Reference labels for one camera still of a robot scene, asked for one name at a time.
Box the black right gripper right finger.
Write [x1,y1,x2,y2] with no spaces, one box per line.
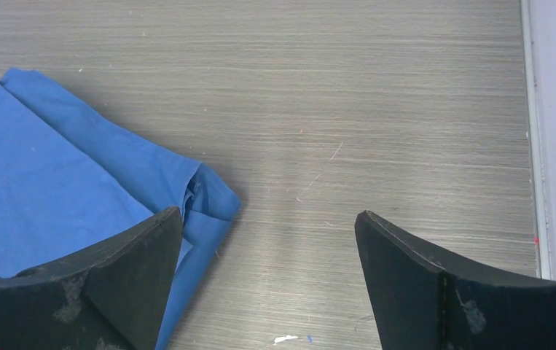
[354,211,556,349]

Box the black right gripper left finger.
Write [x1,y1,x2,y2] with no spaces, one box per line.
[0,206,182,349]

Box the blue surgical wrap cloth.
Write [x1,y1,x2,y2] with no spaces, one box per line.
[0,69,240,349]

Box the aluminium frame rail right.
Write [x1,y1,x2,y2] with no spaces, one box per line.
[520,0,552,279]

